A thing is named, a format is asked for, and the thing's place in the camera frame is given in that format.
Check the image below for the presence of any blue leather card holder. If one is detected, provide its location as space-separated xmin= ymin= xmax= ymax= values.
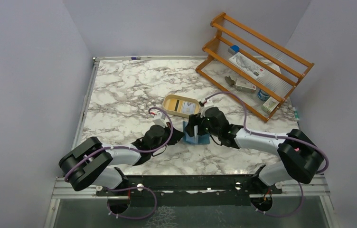
xmin=182 ymin=121 xmax=209 ymax=145

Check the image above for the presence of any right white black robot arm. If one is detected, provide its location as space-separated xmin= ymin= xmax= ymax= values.
xmin=184 ymin=107 xmax=324 ymax=193

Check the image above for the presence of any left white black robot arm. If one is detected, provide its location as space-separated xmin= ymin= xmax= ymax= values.
xmin=58 ymin=125 xmax=184 ymax=195

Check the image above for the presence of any card in tray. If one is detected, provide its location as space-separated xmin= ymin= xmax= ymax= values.
xmin=181 ymin=101 xmax=197 ymax=115

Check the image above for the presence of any yellow oval tray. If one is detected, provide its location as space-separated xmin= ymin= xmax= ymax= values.
xmin=162 ymin=94 xmax=200 ymax=119

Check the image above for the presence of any brown small figurine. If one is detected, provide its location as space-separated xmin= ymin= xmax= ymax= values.
xmin=225 ymin=76 xmax=235 ymax=87

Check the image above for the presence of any small beige red box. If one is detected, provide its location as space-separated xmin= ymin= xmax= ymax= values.
xmin=234 ymin=78 xmax=256 ymax=94

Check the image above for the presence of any blue white can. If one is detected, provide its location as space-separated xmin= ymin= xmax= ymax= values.
xmin=257 ymin=89 xmax=270 ymax=101

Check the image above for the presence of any small green white box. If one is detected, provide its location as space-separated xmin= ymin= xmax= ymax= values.
xmin=261 ymin=97 xmax=280 ymax=114

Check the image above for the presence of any long white printed box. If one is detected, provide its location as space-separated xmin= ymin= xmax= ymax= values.
xmin=228 ymin=53 xmax=265 ymax=80

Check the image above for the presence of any orange wooden rack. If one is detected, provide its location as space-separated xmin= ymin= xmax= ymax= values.
xmin=196 ymin=12 xmax=314 ymax=122

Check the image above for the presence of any blue grey eraser block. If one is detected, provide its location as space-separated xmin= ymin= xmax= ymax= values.
xmin=228 ymin=45 xmax=240 ymax=55

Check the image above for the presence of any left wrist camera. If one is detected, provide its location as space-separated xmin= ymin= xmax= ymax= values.
xmin=151 ymin=111 xmax=168 ymax=128

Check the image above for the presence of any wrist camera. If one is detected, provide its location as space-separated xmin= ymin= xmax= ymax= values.
xmin=151 ymin=111 xmax=168 ymax=128
xmin=199 ymin=98 xmax=215 ymax=117

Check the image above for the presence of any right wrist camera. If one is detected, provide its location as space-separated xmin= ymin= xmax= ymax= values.
xmin=199 ymin=98 xmax=215 ymax=117

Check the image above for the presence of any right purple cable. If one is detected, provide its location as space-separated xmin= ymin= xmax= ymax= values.
xmin=202 ymin=92 xmax=329 ymax=218

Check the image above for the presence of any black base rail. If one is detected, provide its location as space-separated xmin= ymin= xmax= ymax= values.
xmin=96 ymin=174 xmax=282 ymax=207

